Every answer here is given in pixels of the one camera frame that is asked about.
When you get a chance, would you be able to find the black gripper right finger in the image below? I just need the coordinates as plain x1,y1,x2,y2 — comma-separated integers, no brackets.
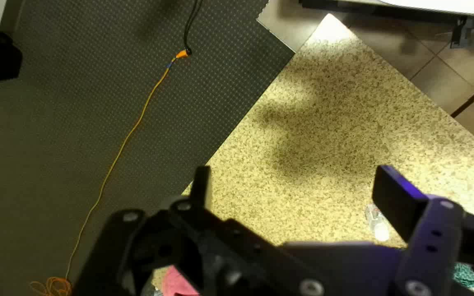
370,162,474,296

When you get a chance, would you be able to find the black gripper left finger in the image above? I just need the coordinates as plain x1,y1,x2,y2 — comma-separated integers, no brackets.
74,162,283,296

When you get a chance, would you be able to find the small clear bottle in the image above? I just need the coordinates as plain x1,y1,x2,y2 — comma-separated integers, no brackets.
363,202,393,243

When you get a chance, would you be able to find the pink cloth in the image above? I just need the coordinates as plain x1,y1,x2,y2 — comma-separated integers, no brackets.
159,266,202,296

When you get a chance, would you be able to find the dark gray floor mat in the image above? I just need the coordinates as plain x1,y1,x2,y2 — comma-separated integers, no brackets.
0,0,296,296

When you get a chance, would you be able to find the thin orange cable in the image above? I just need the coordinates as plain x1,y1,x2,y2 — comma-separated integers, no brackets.
28,47,192,296

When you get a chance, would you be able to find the black cable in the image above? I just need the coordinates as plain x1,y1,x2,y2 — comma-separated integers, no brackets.
182,0,205,54

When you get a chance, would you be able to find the black metal cart frame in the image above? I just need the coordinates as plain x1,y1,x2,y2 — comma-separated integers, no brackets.
298,0,474,49

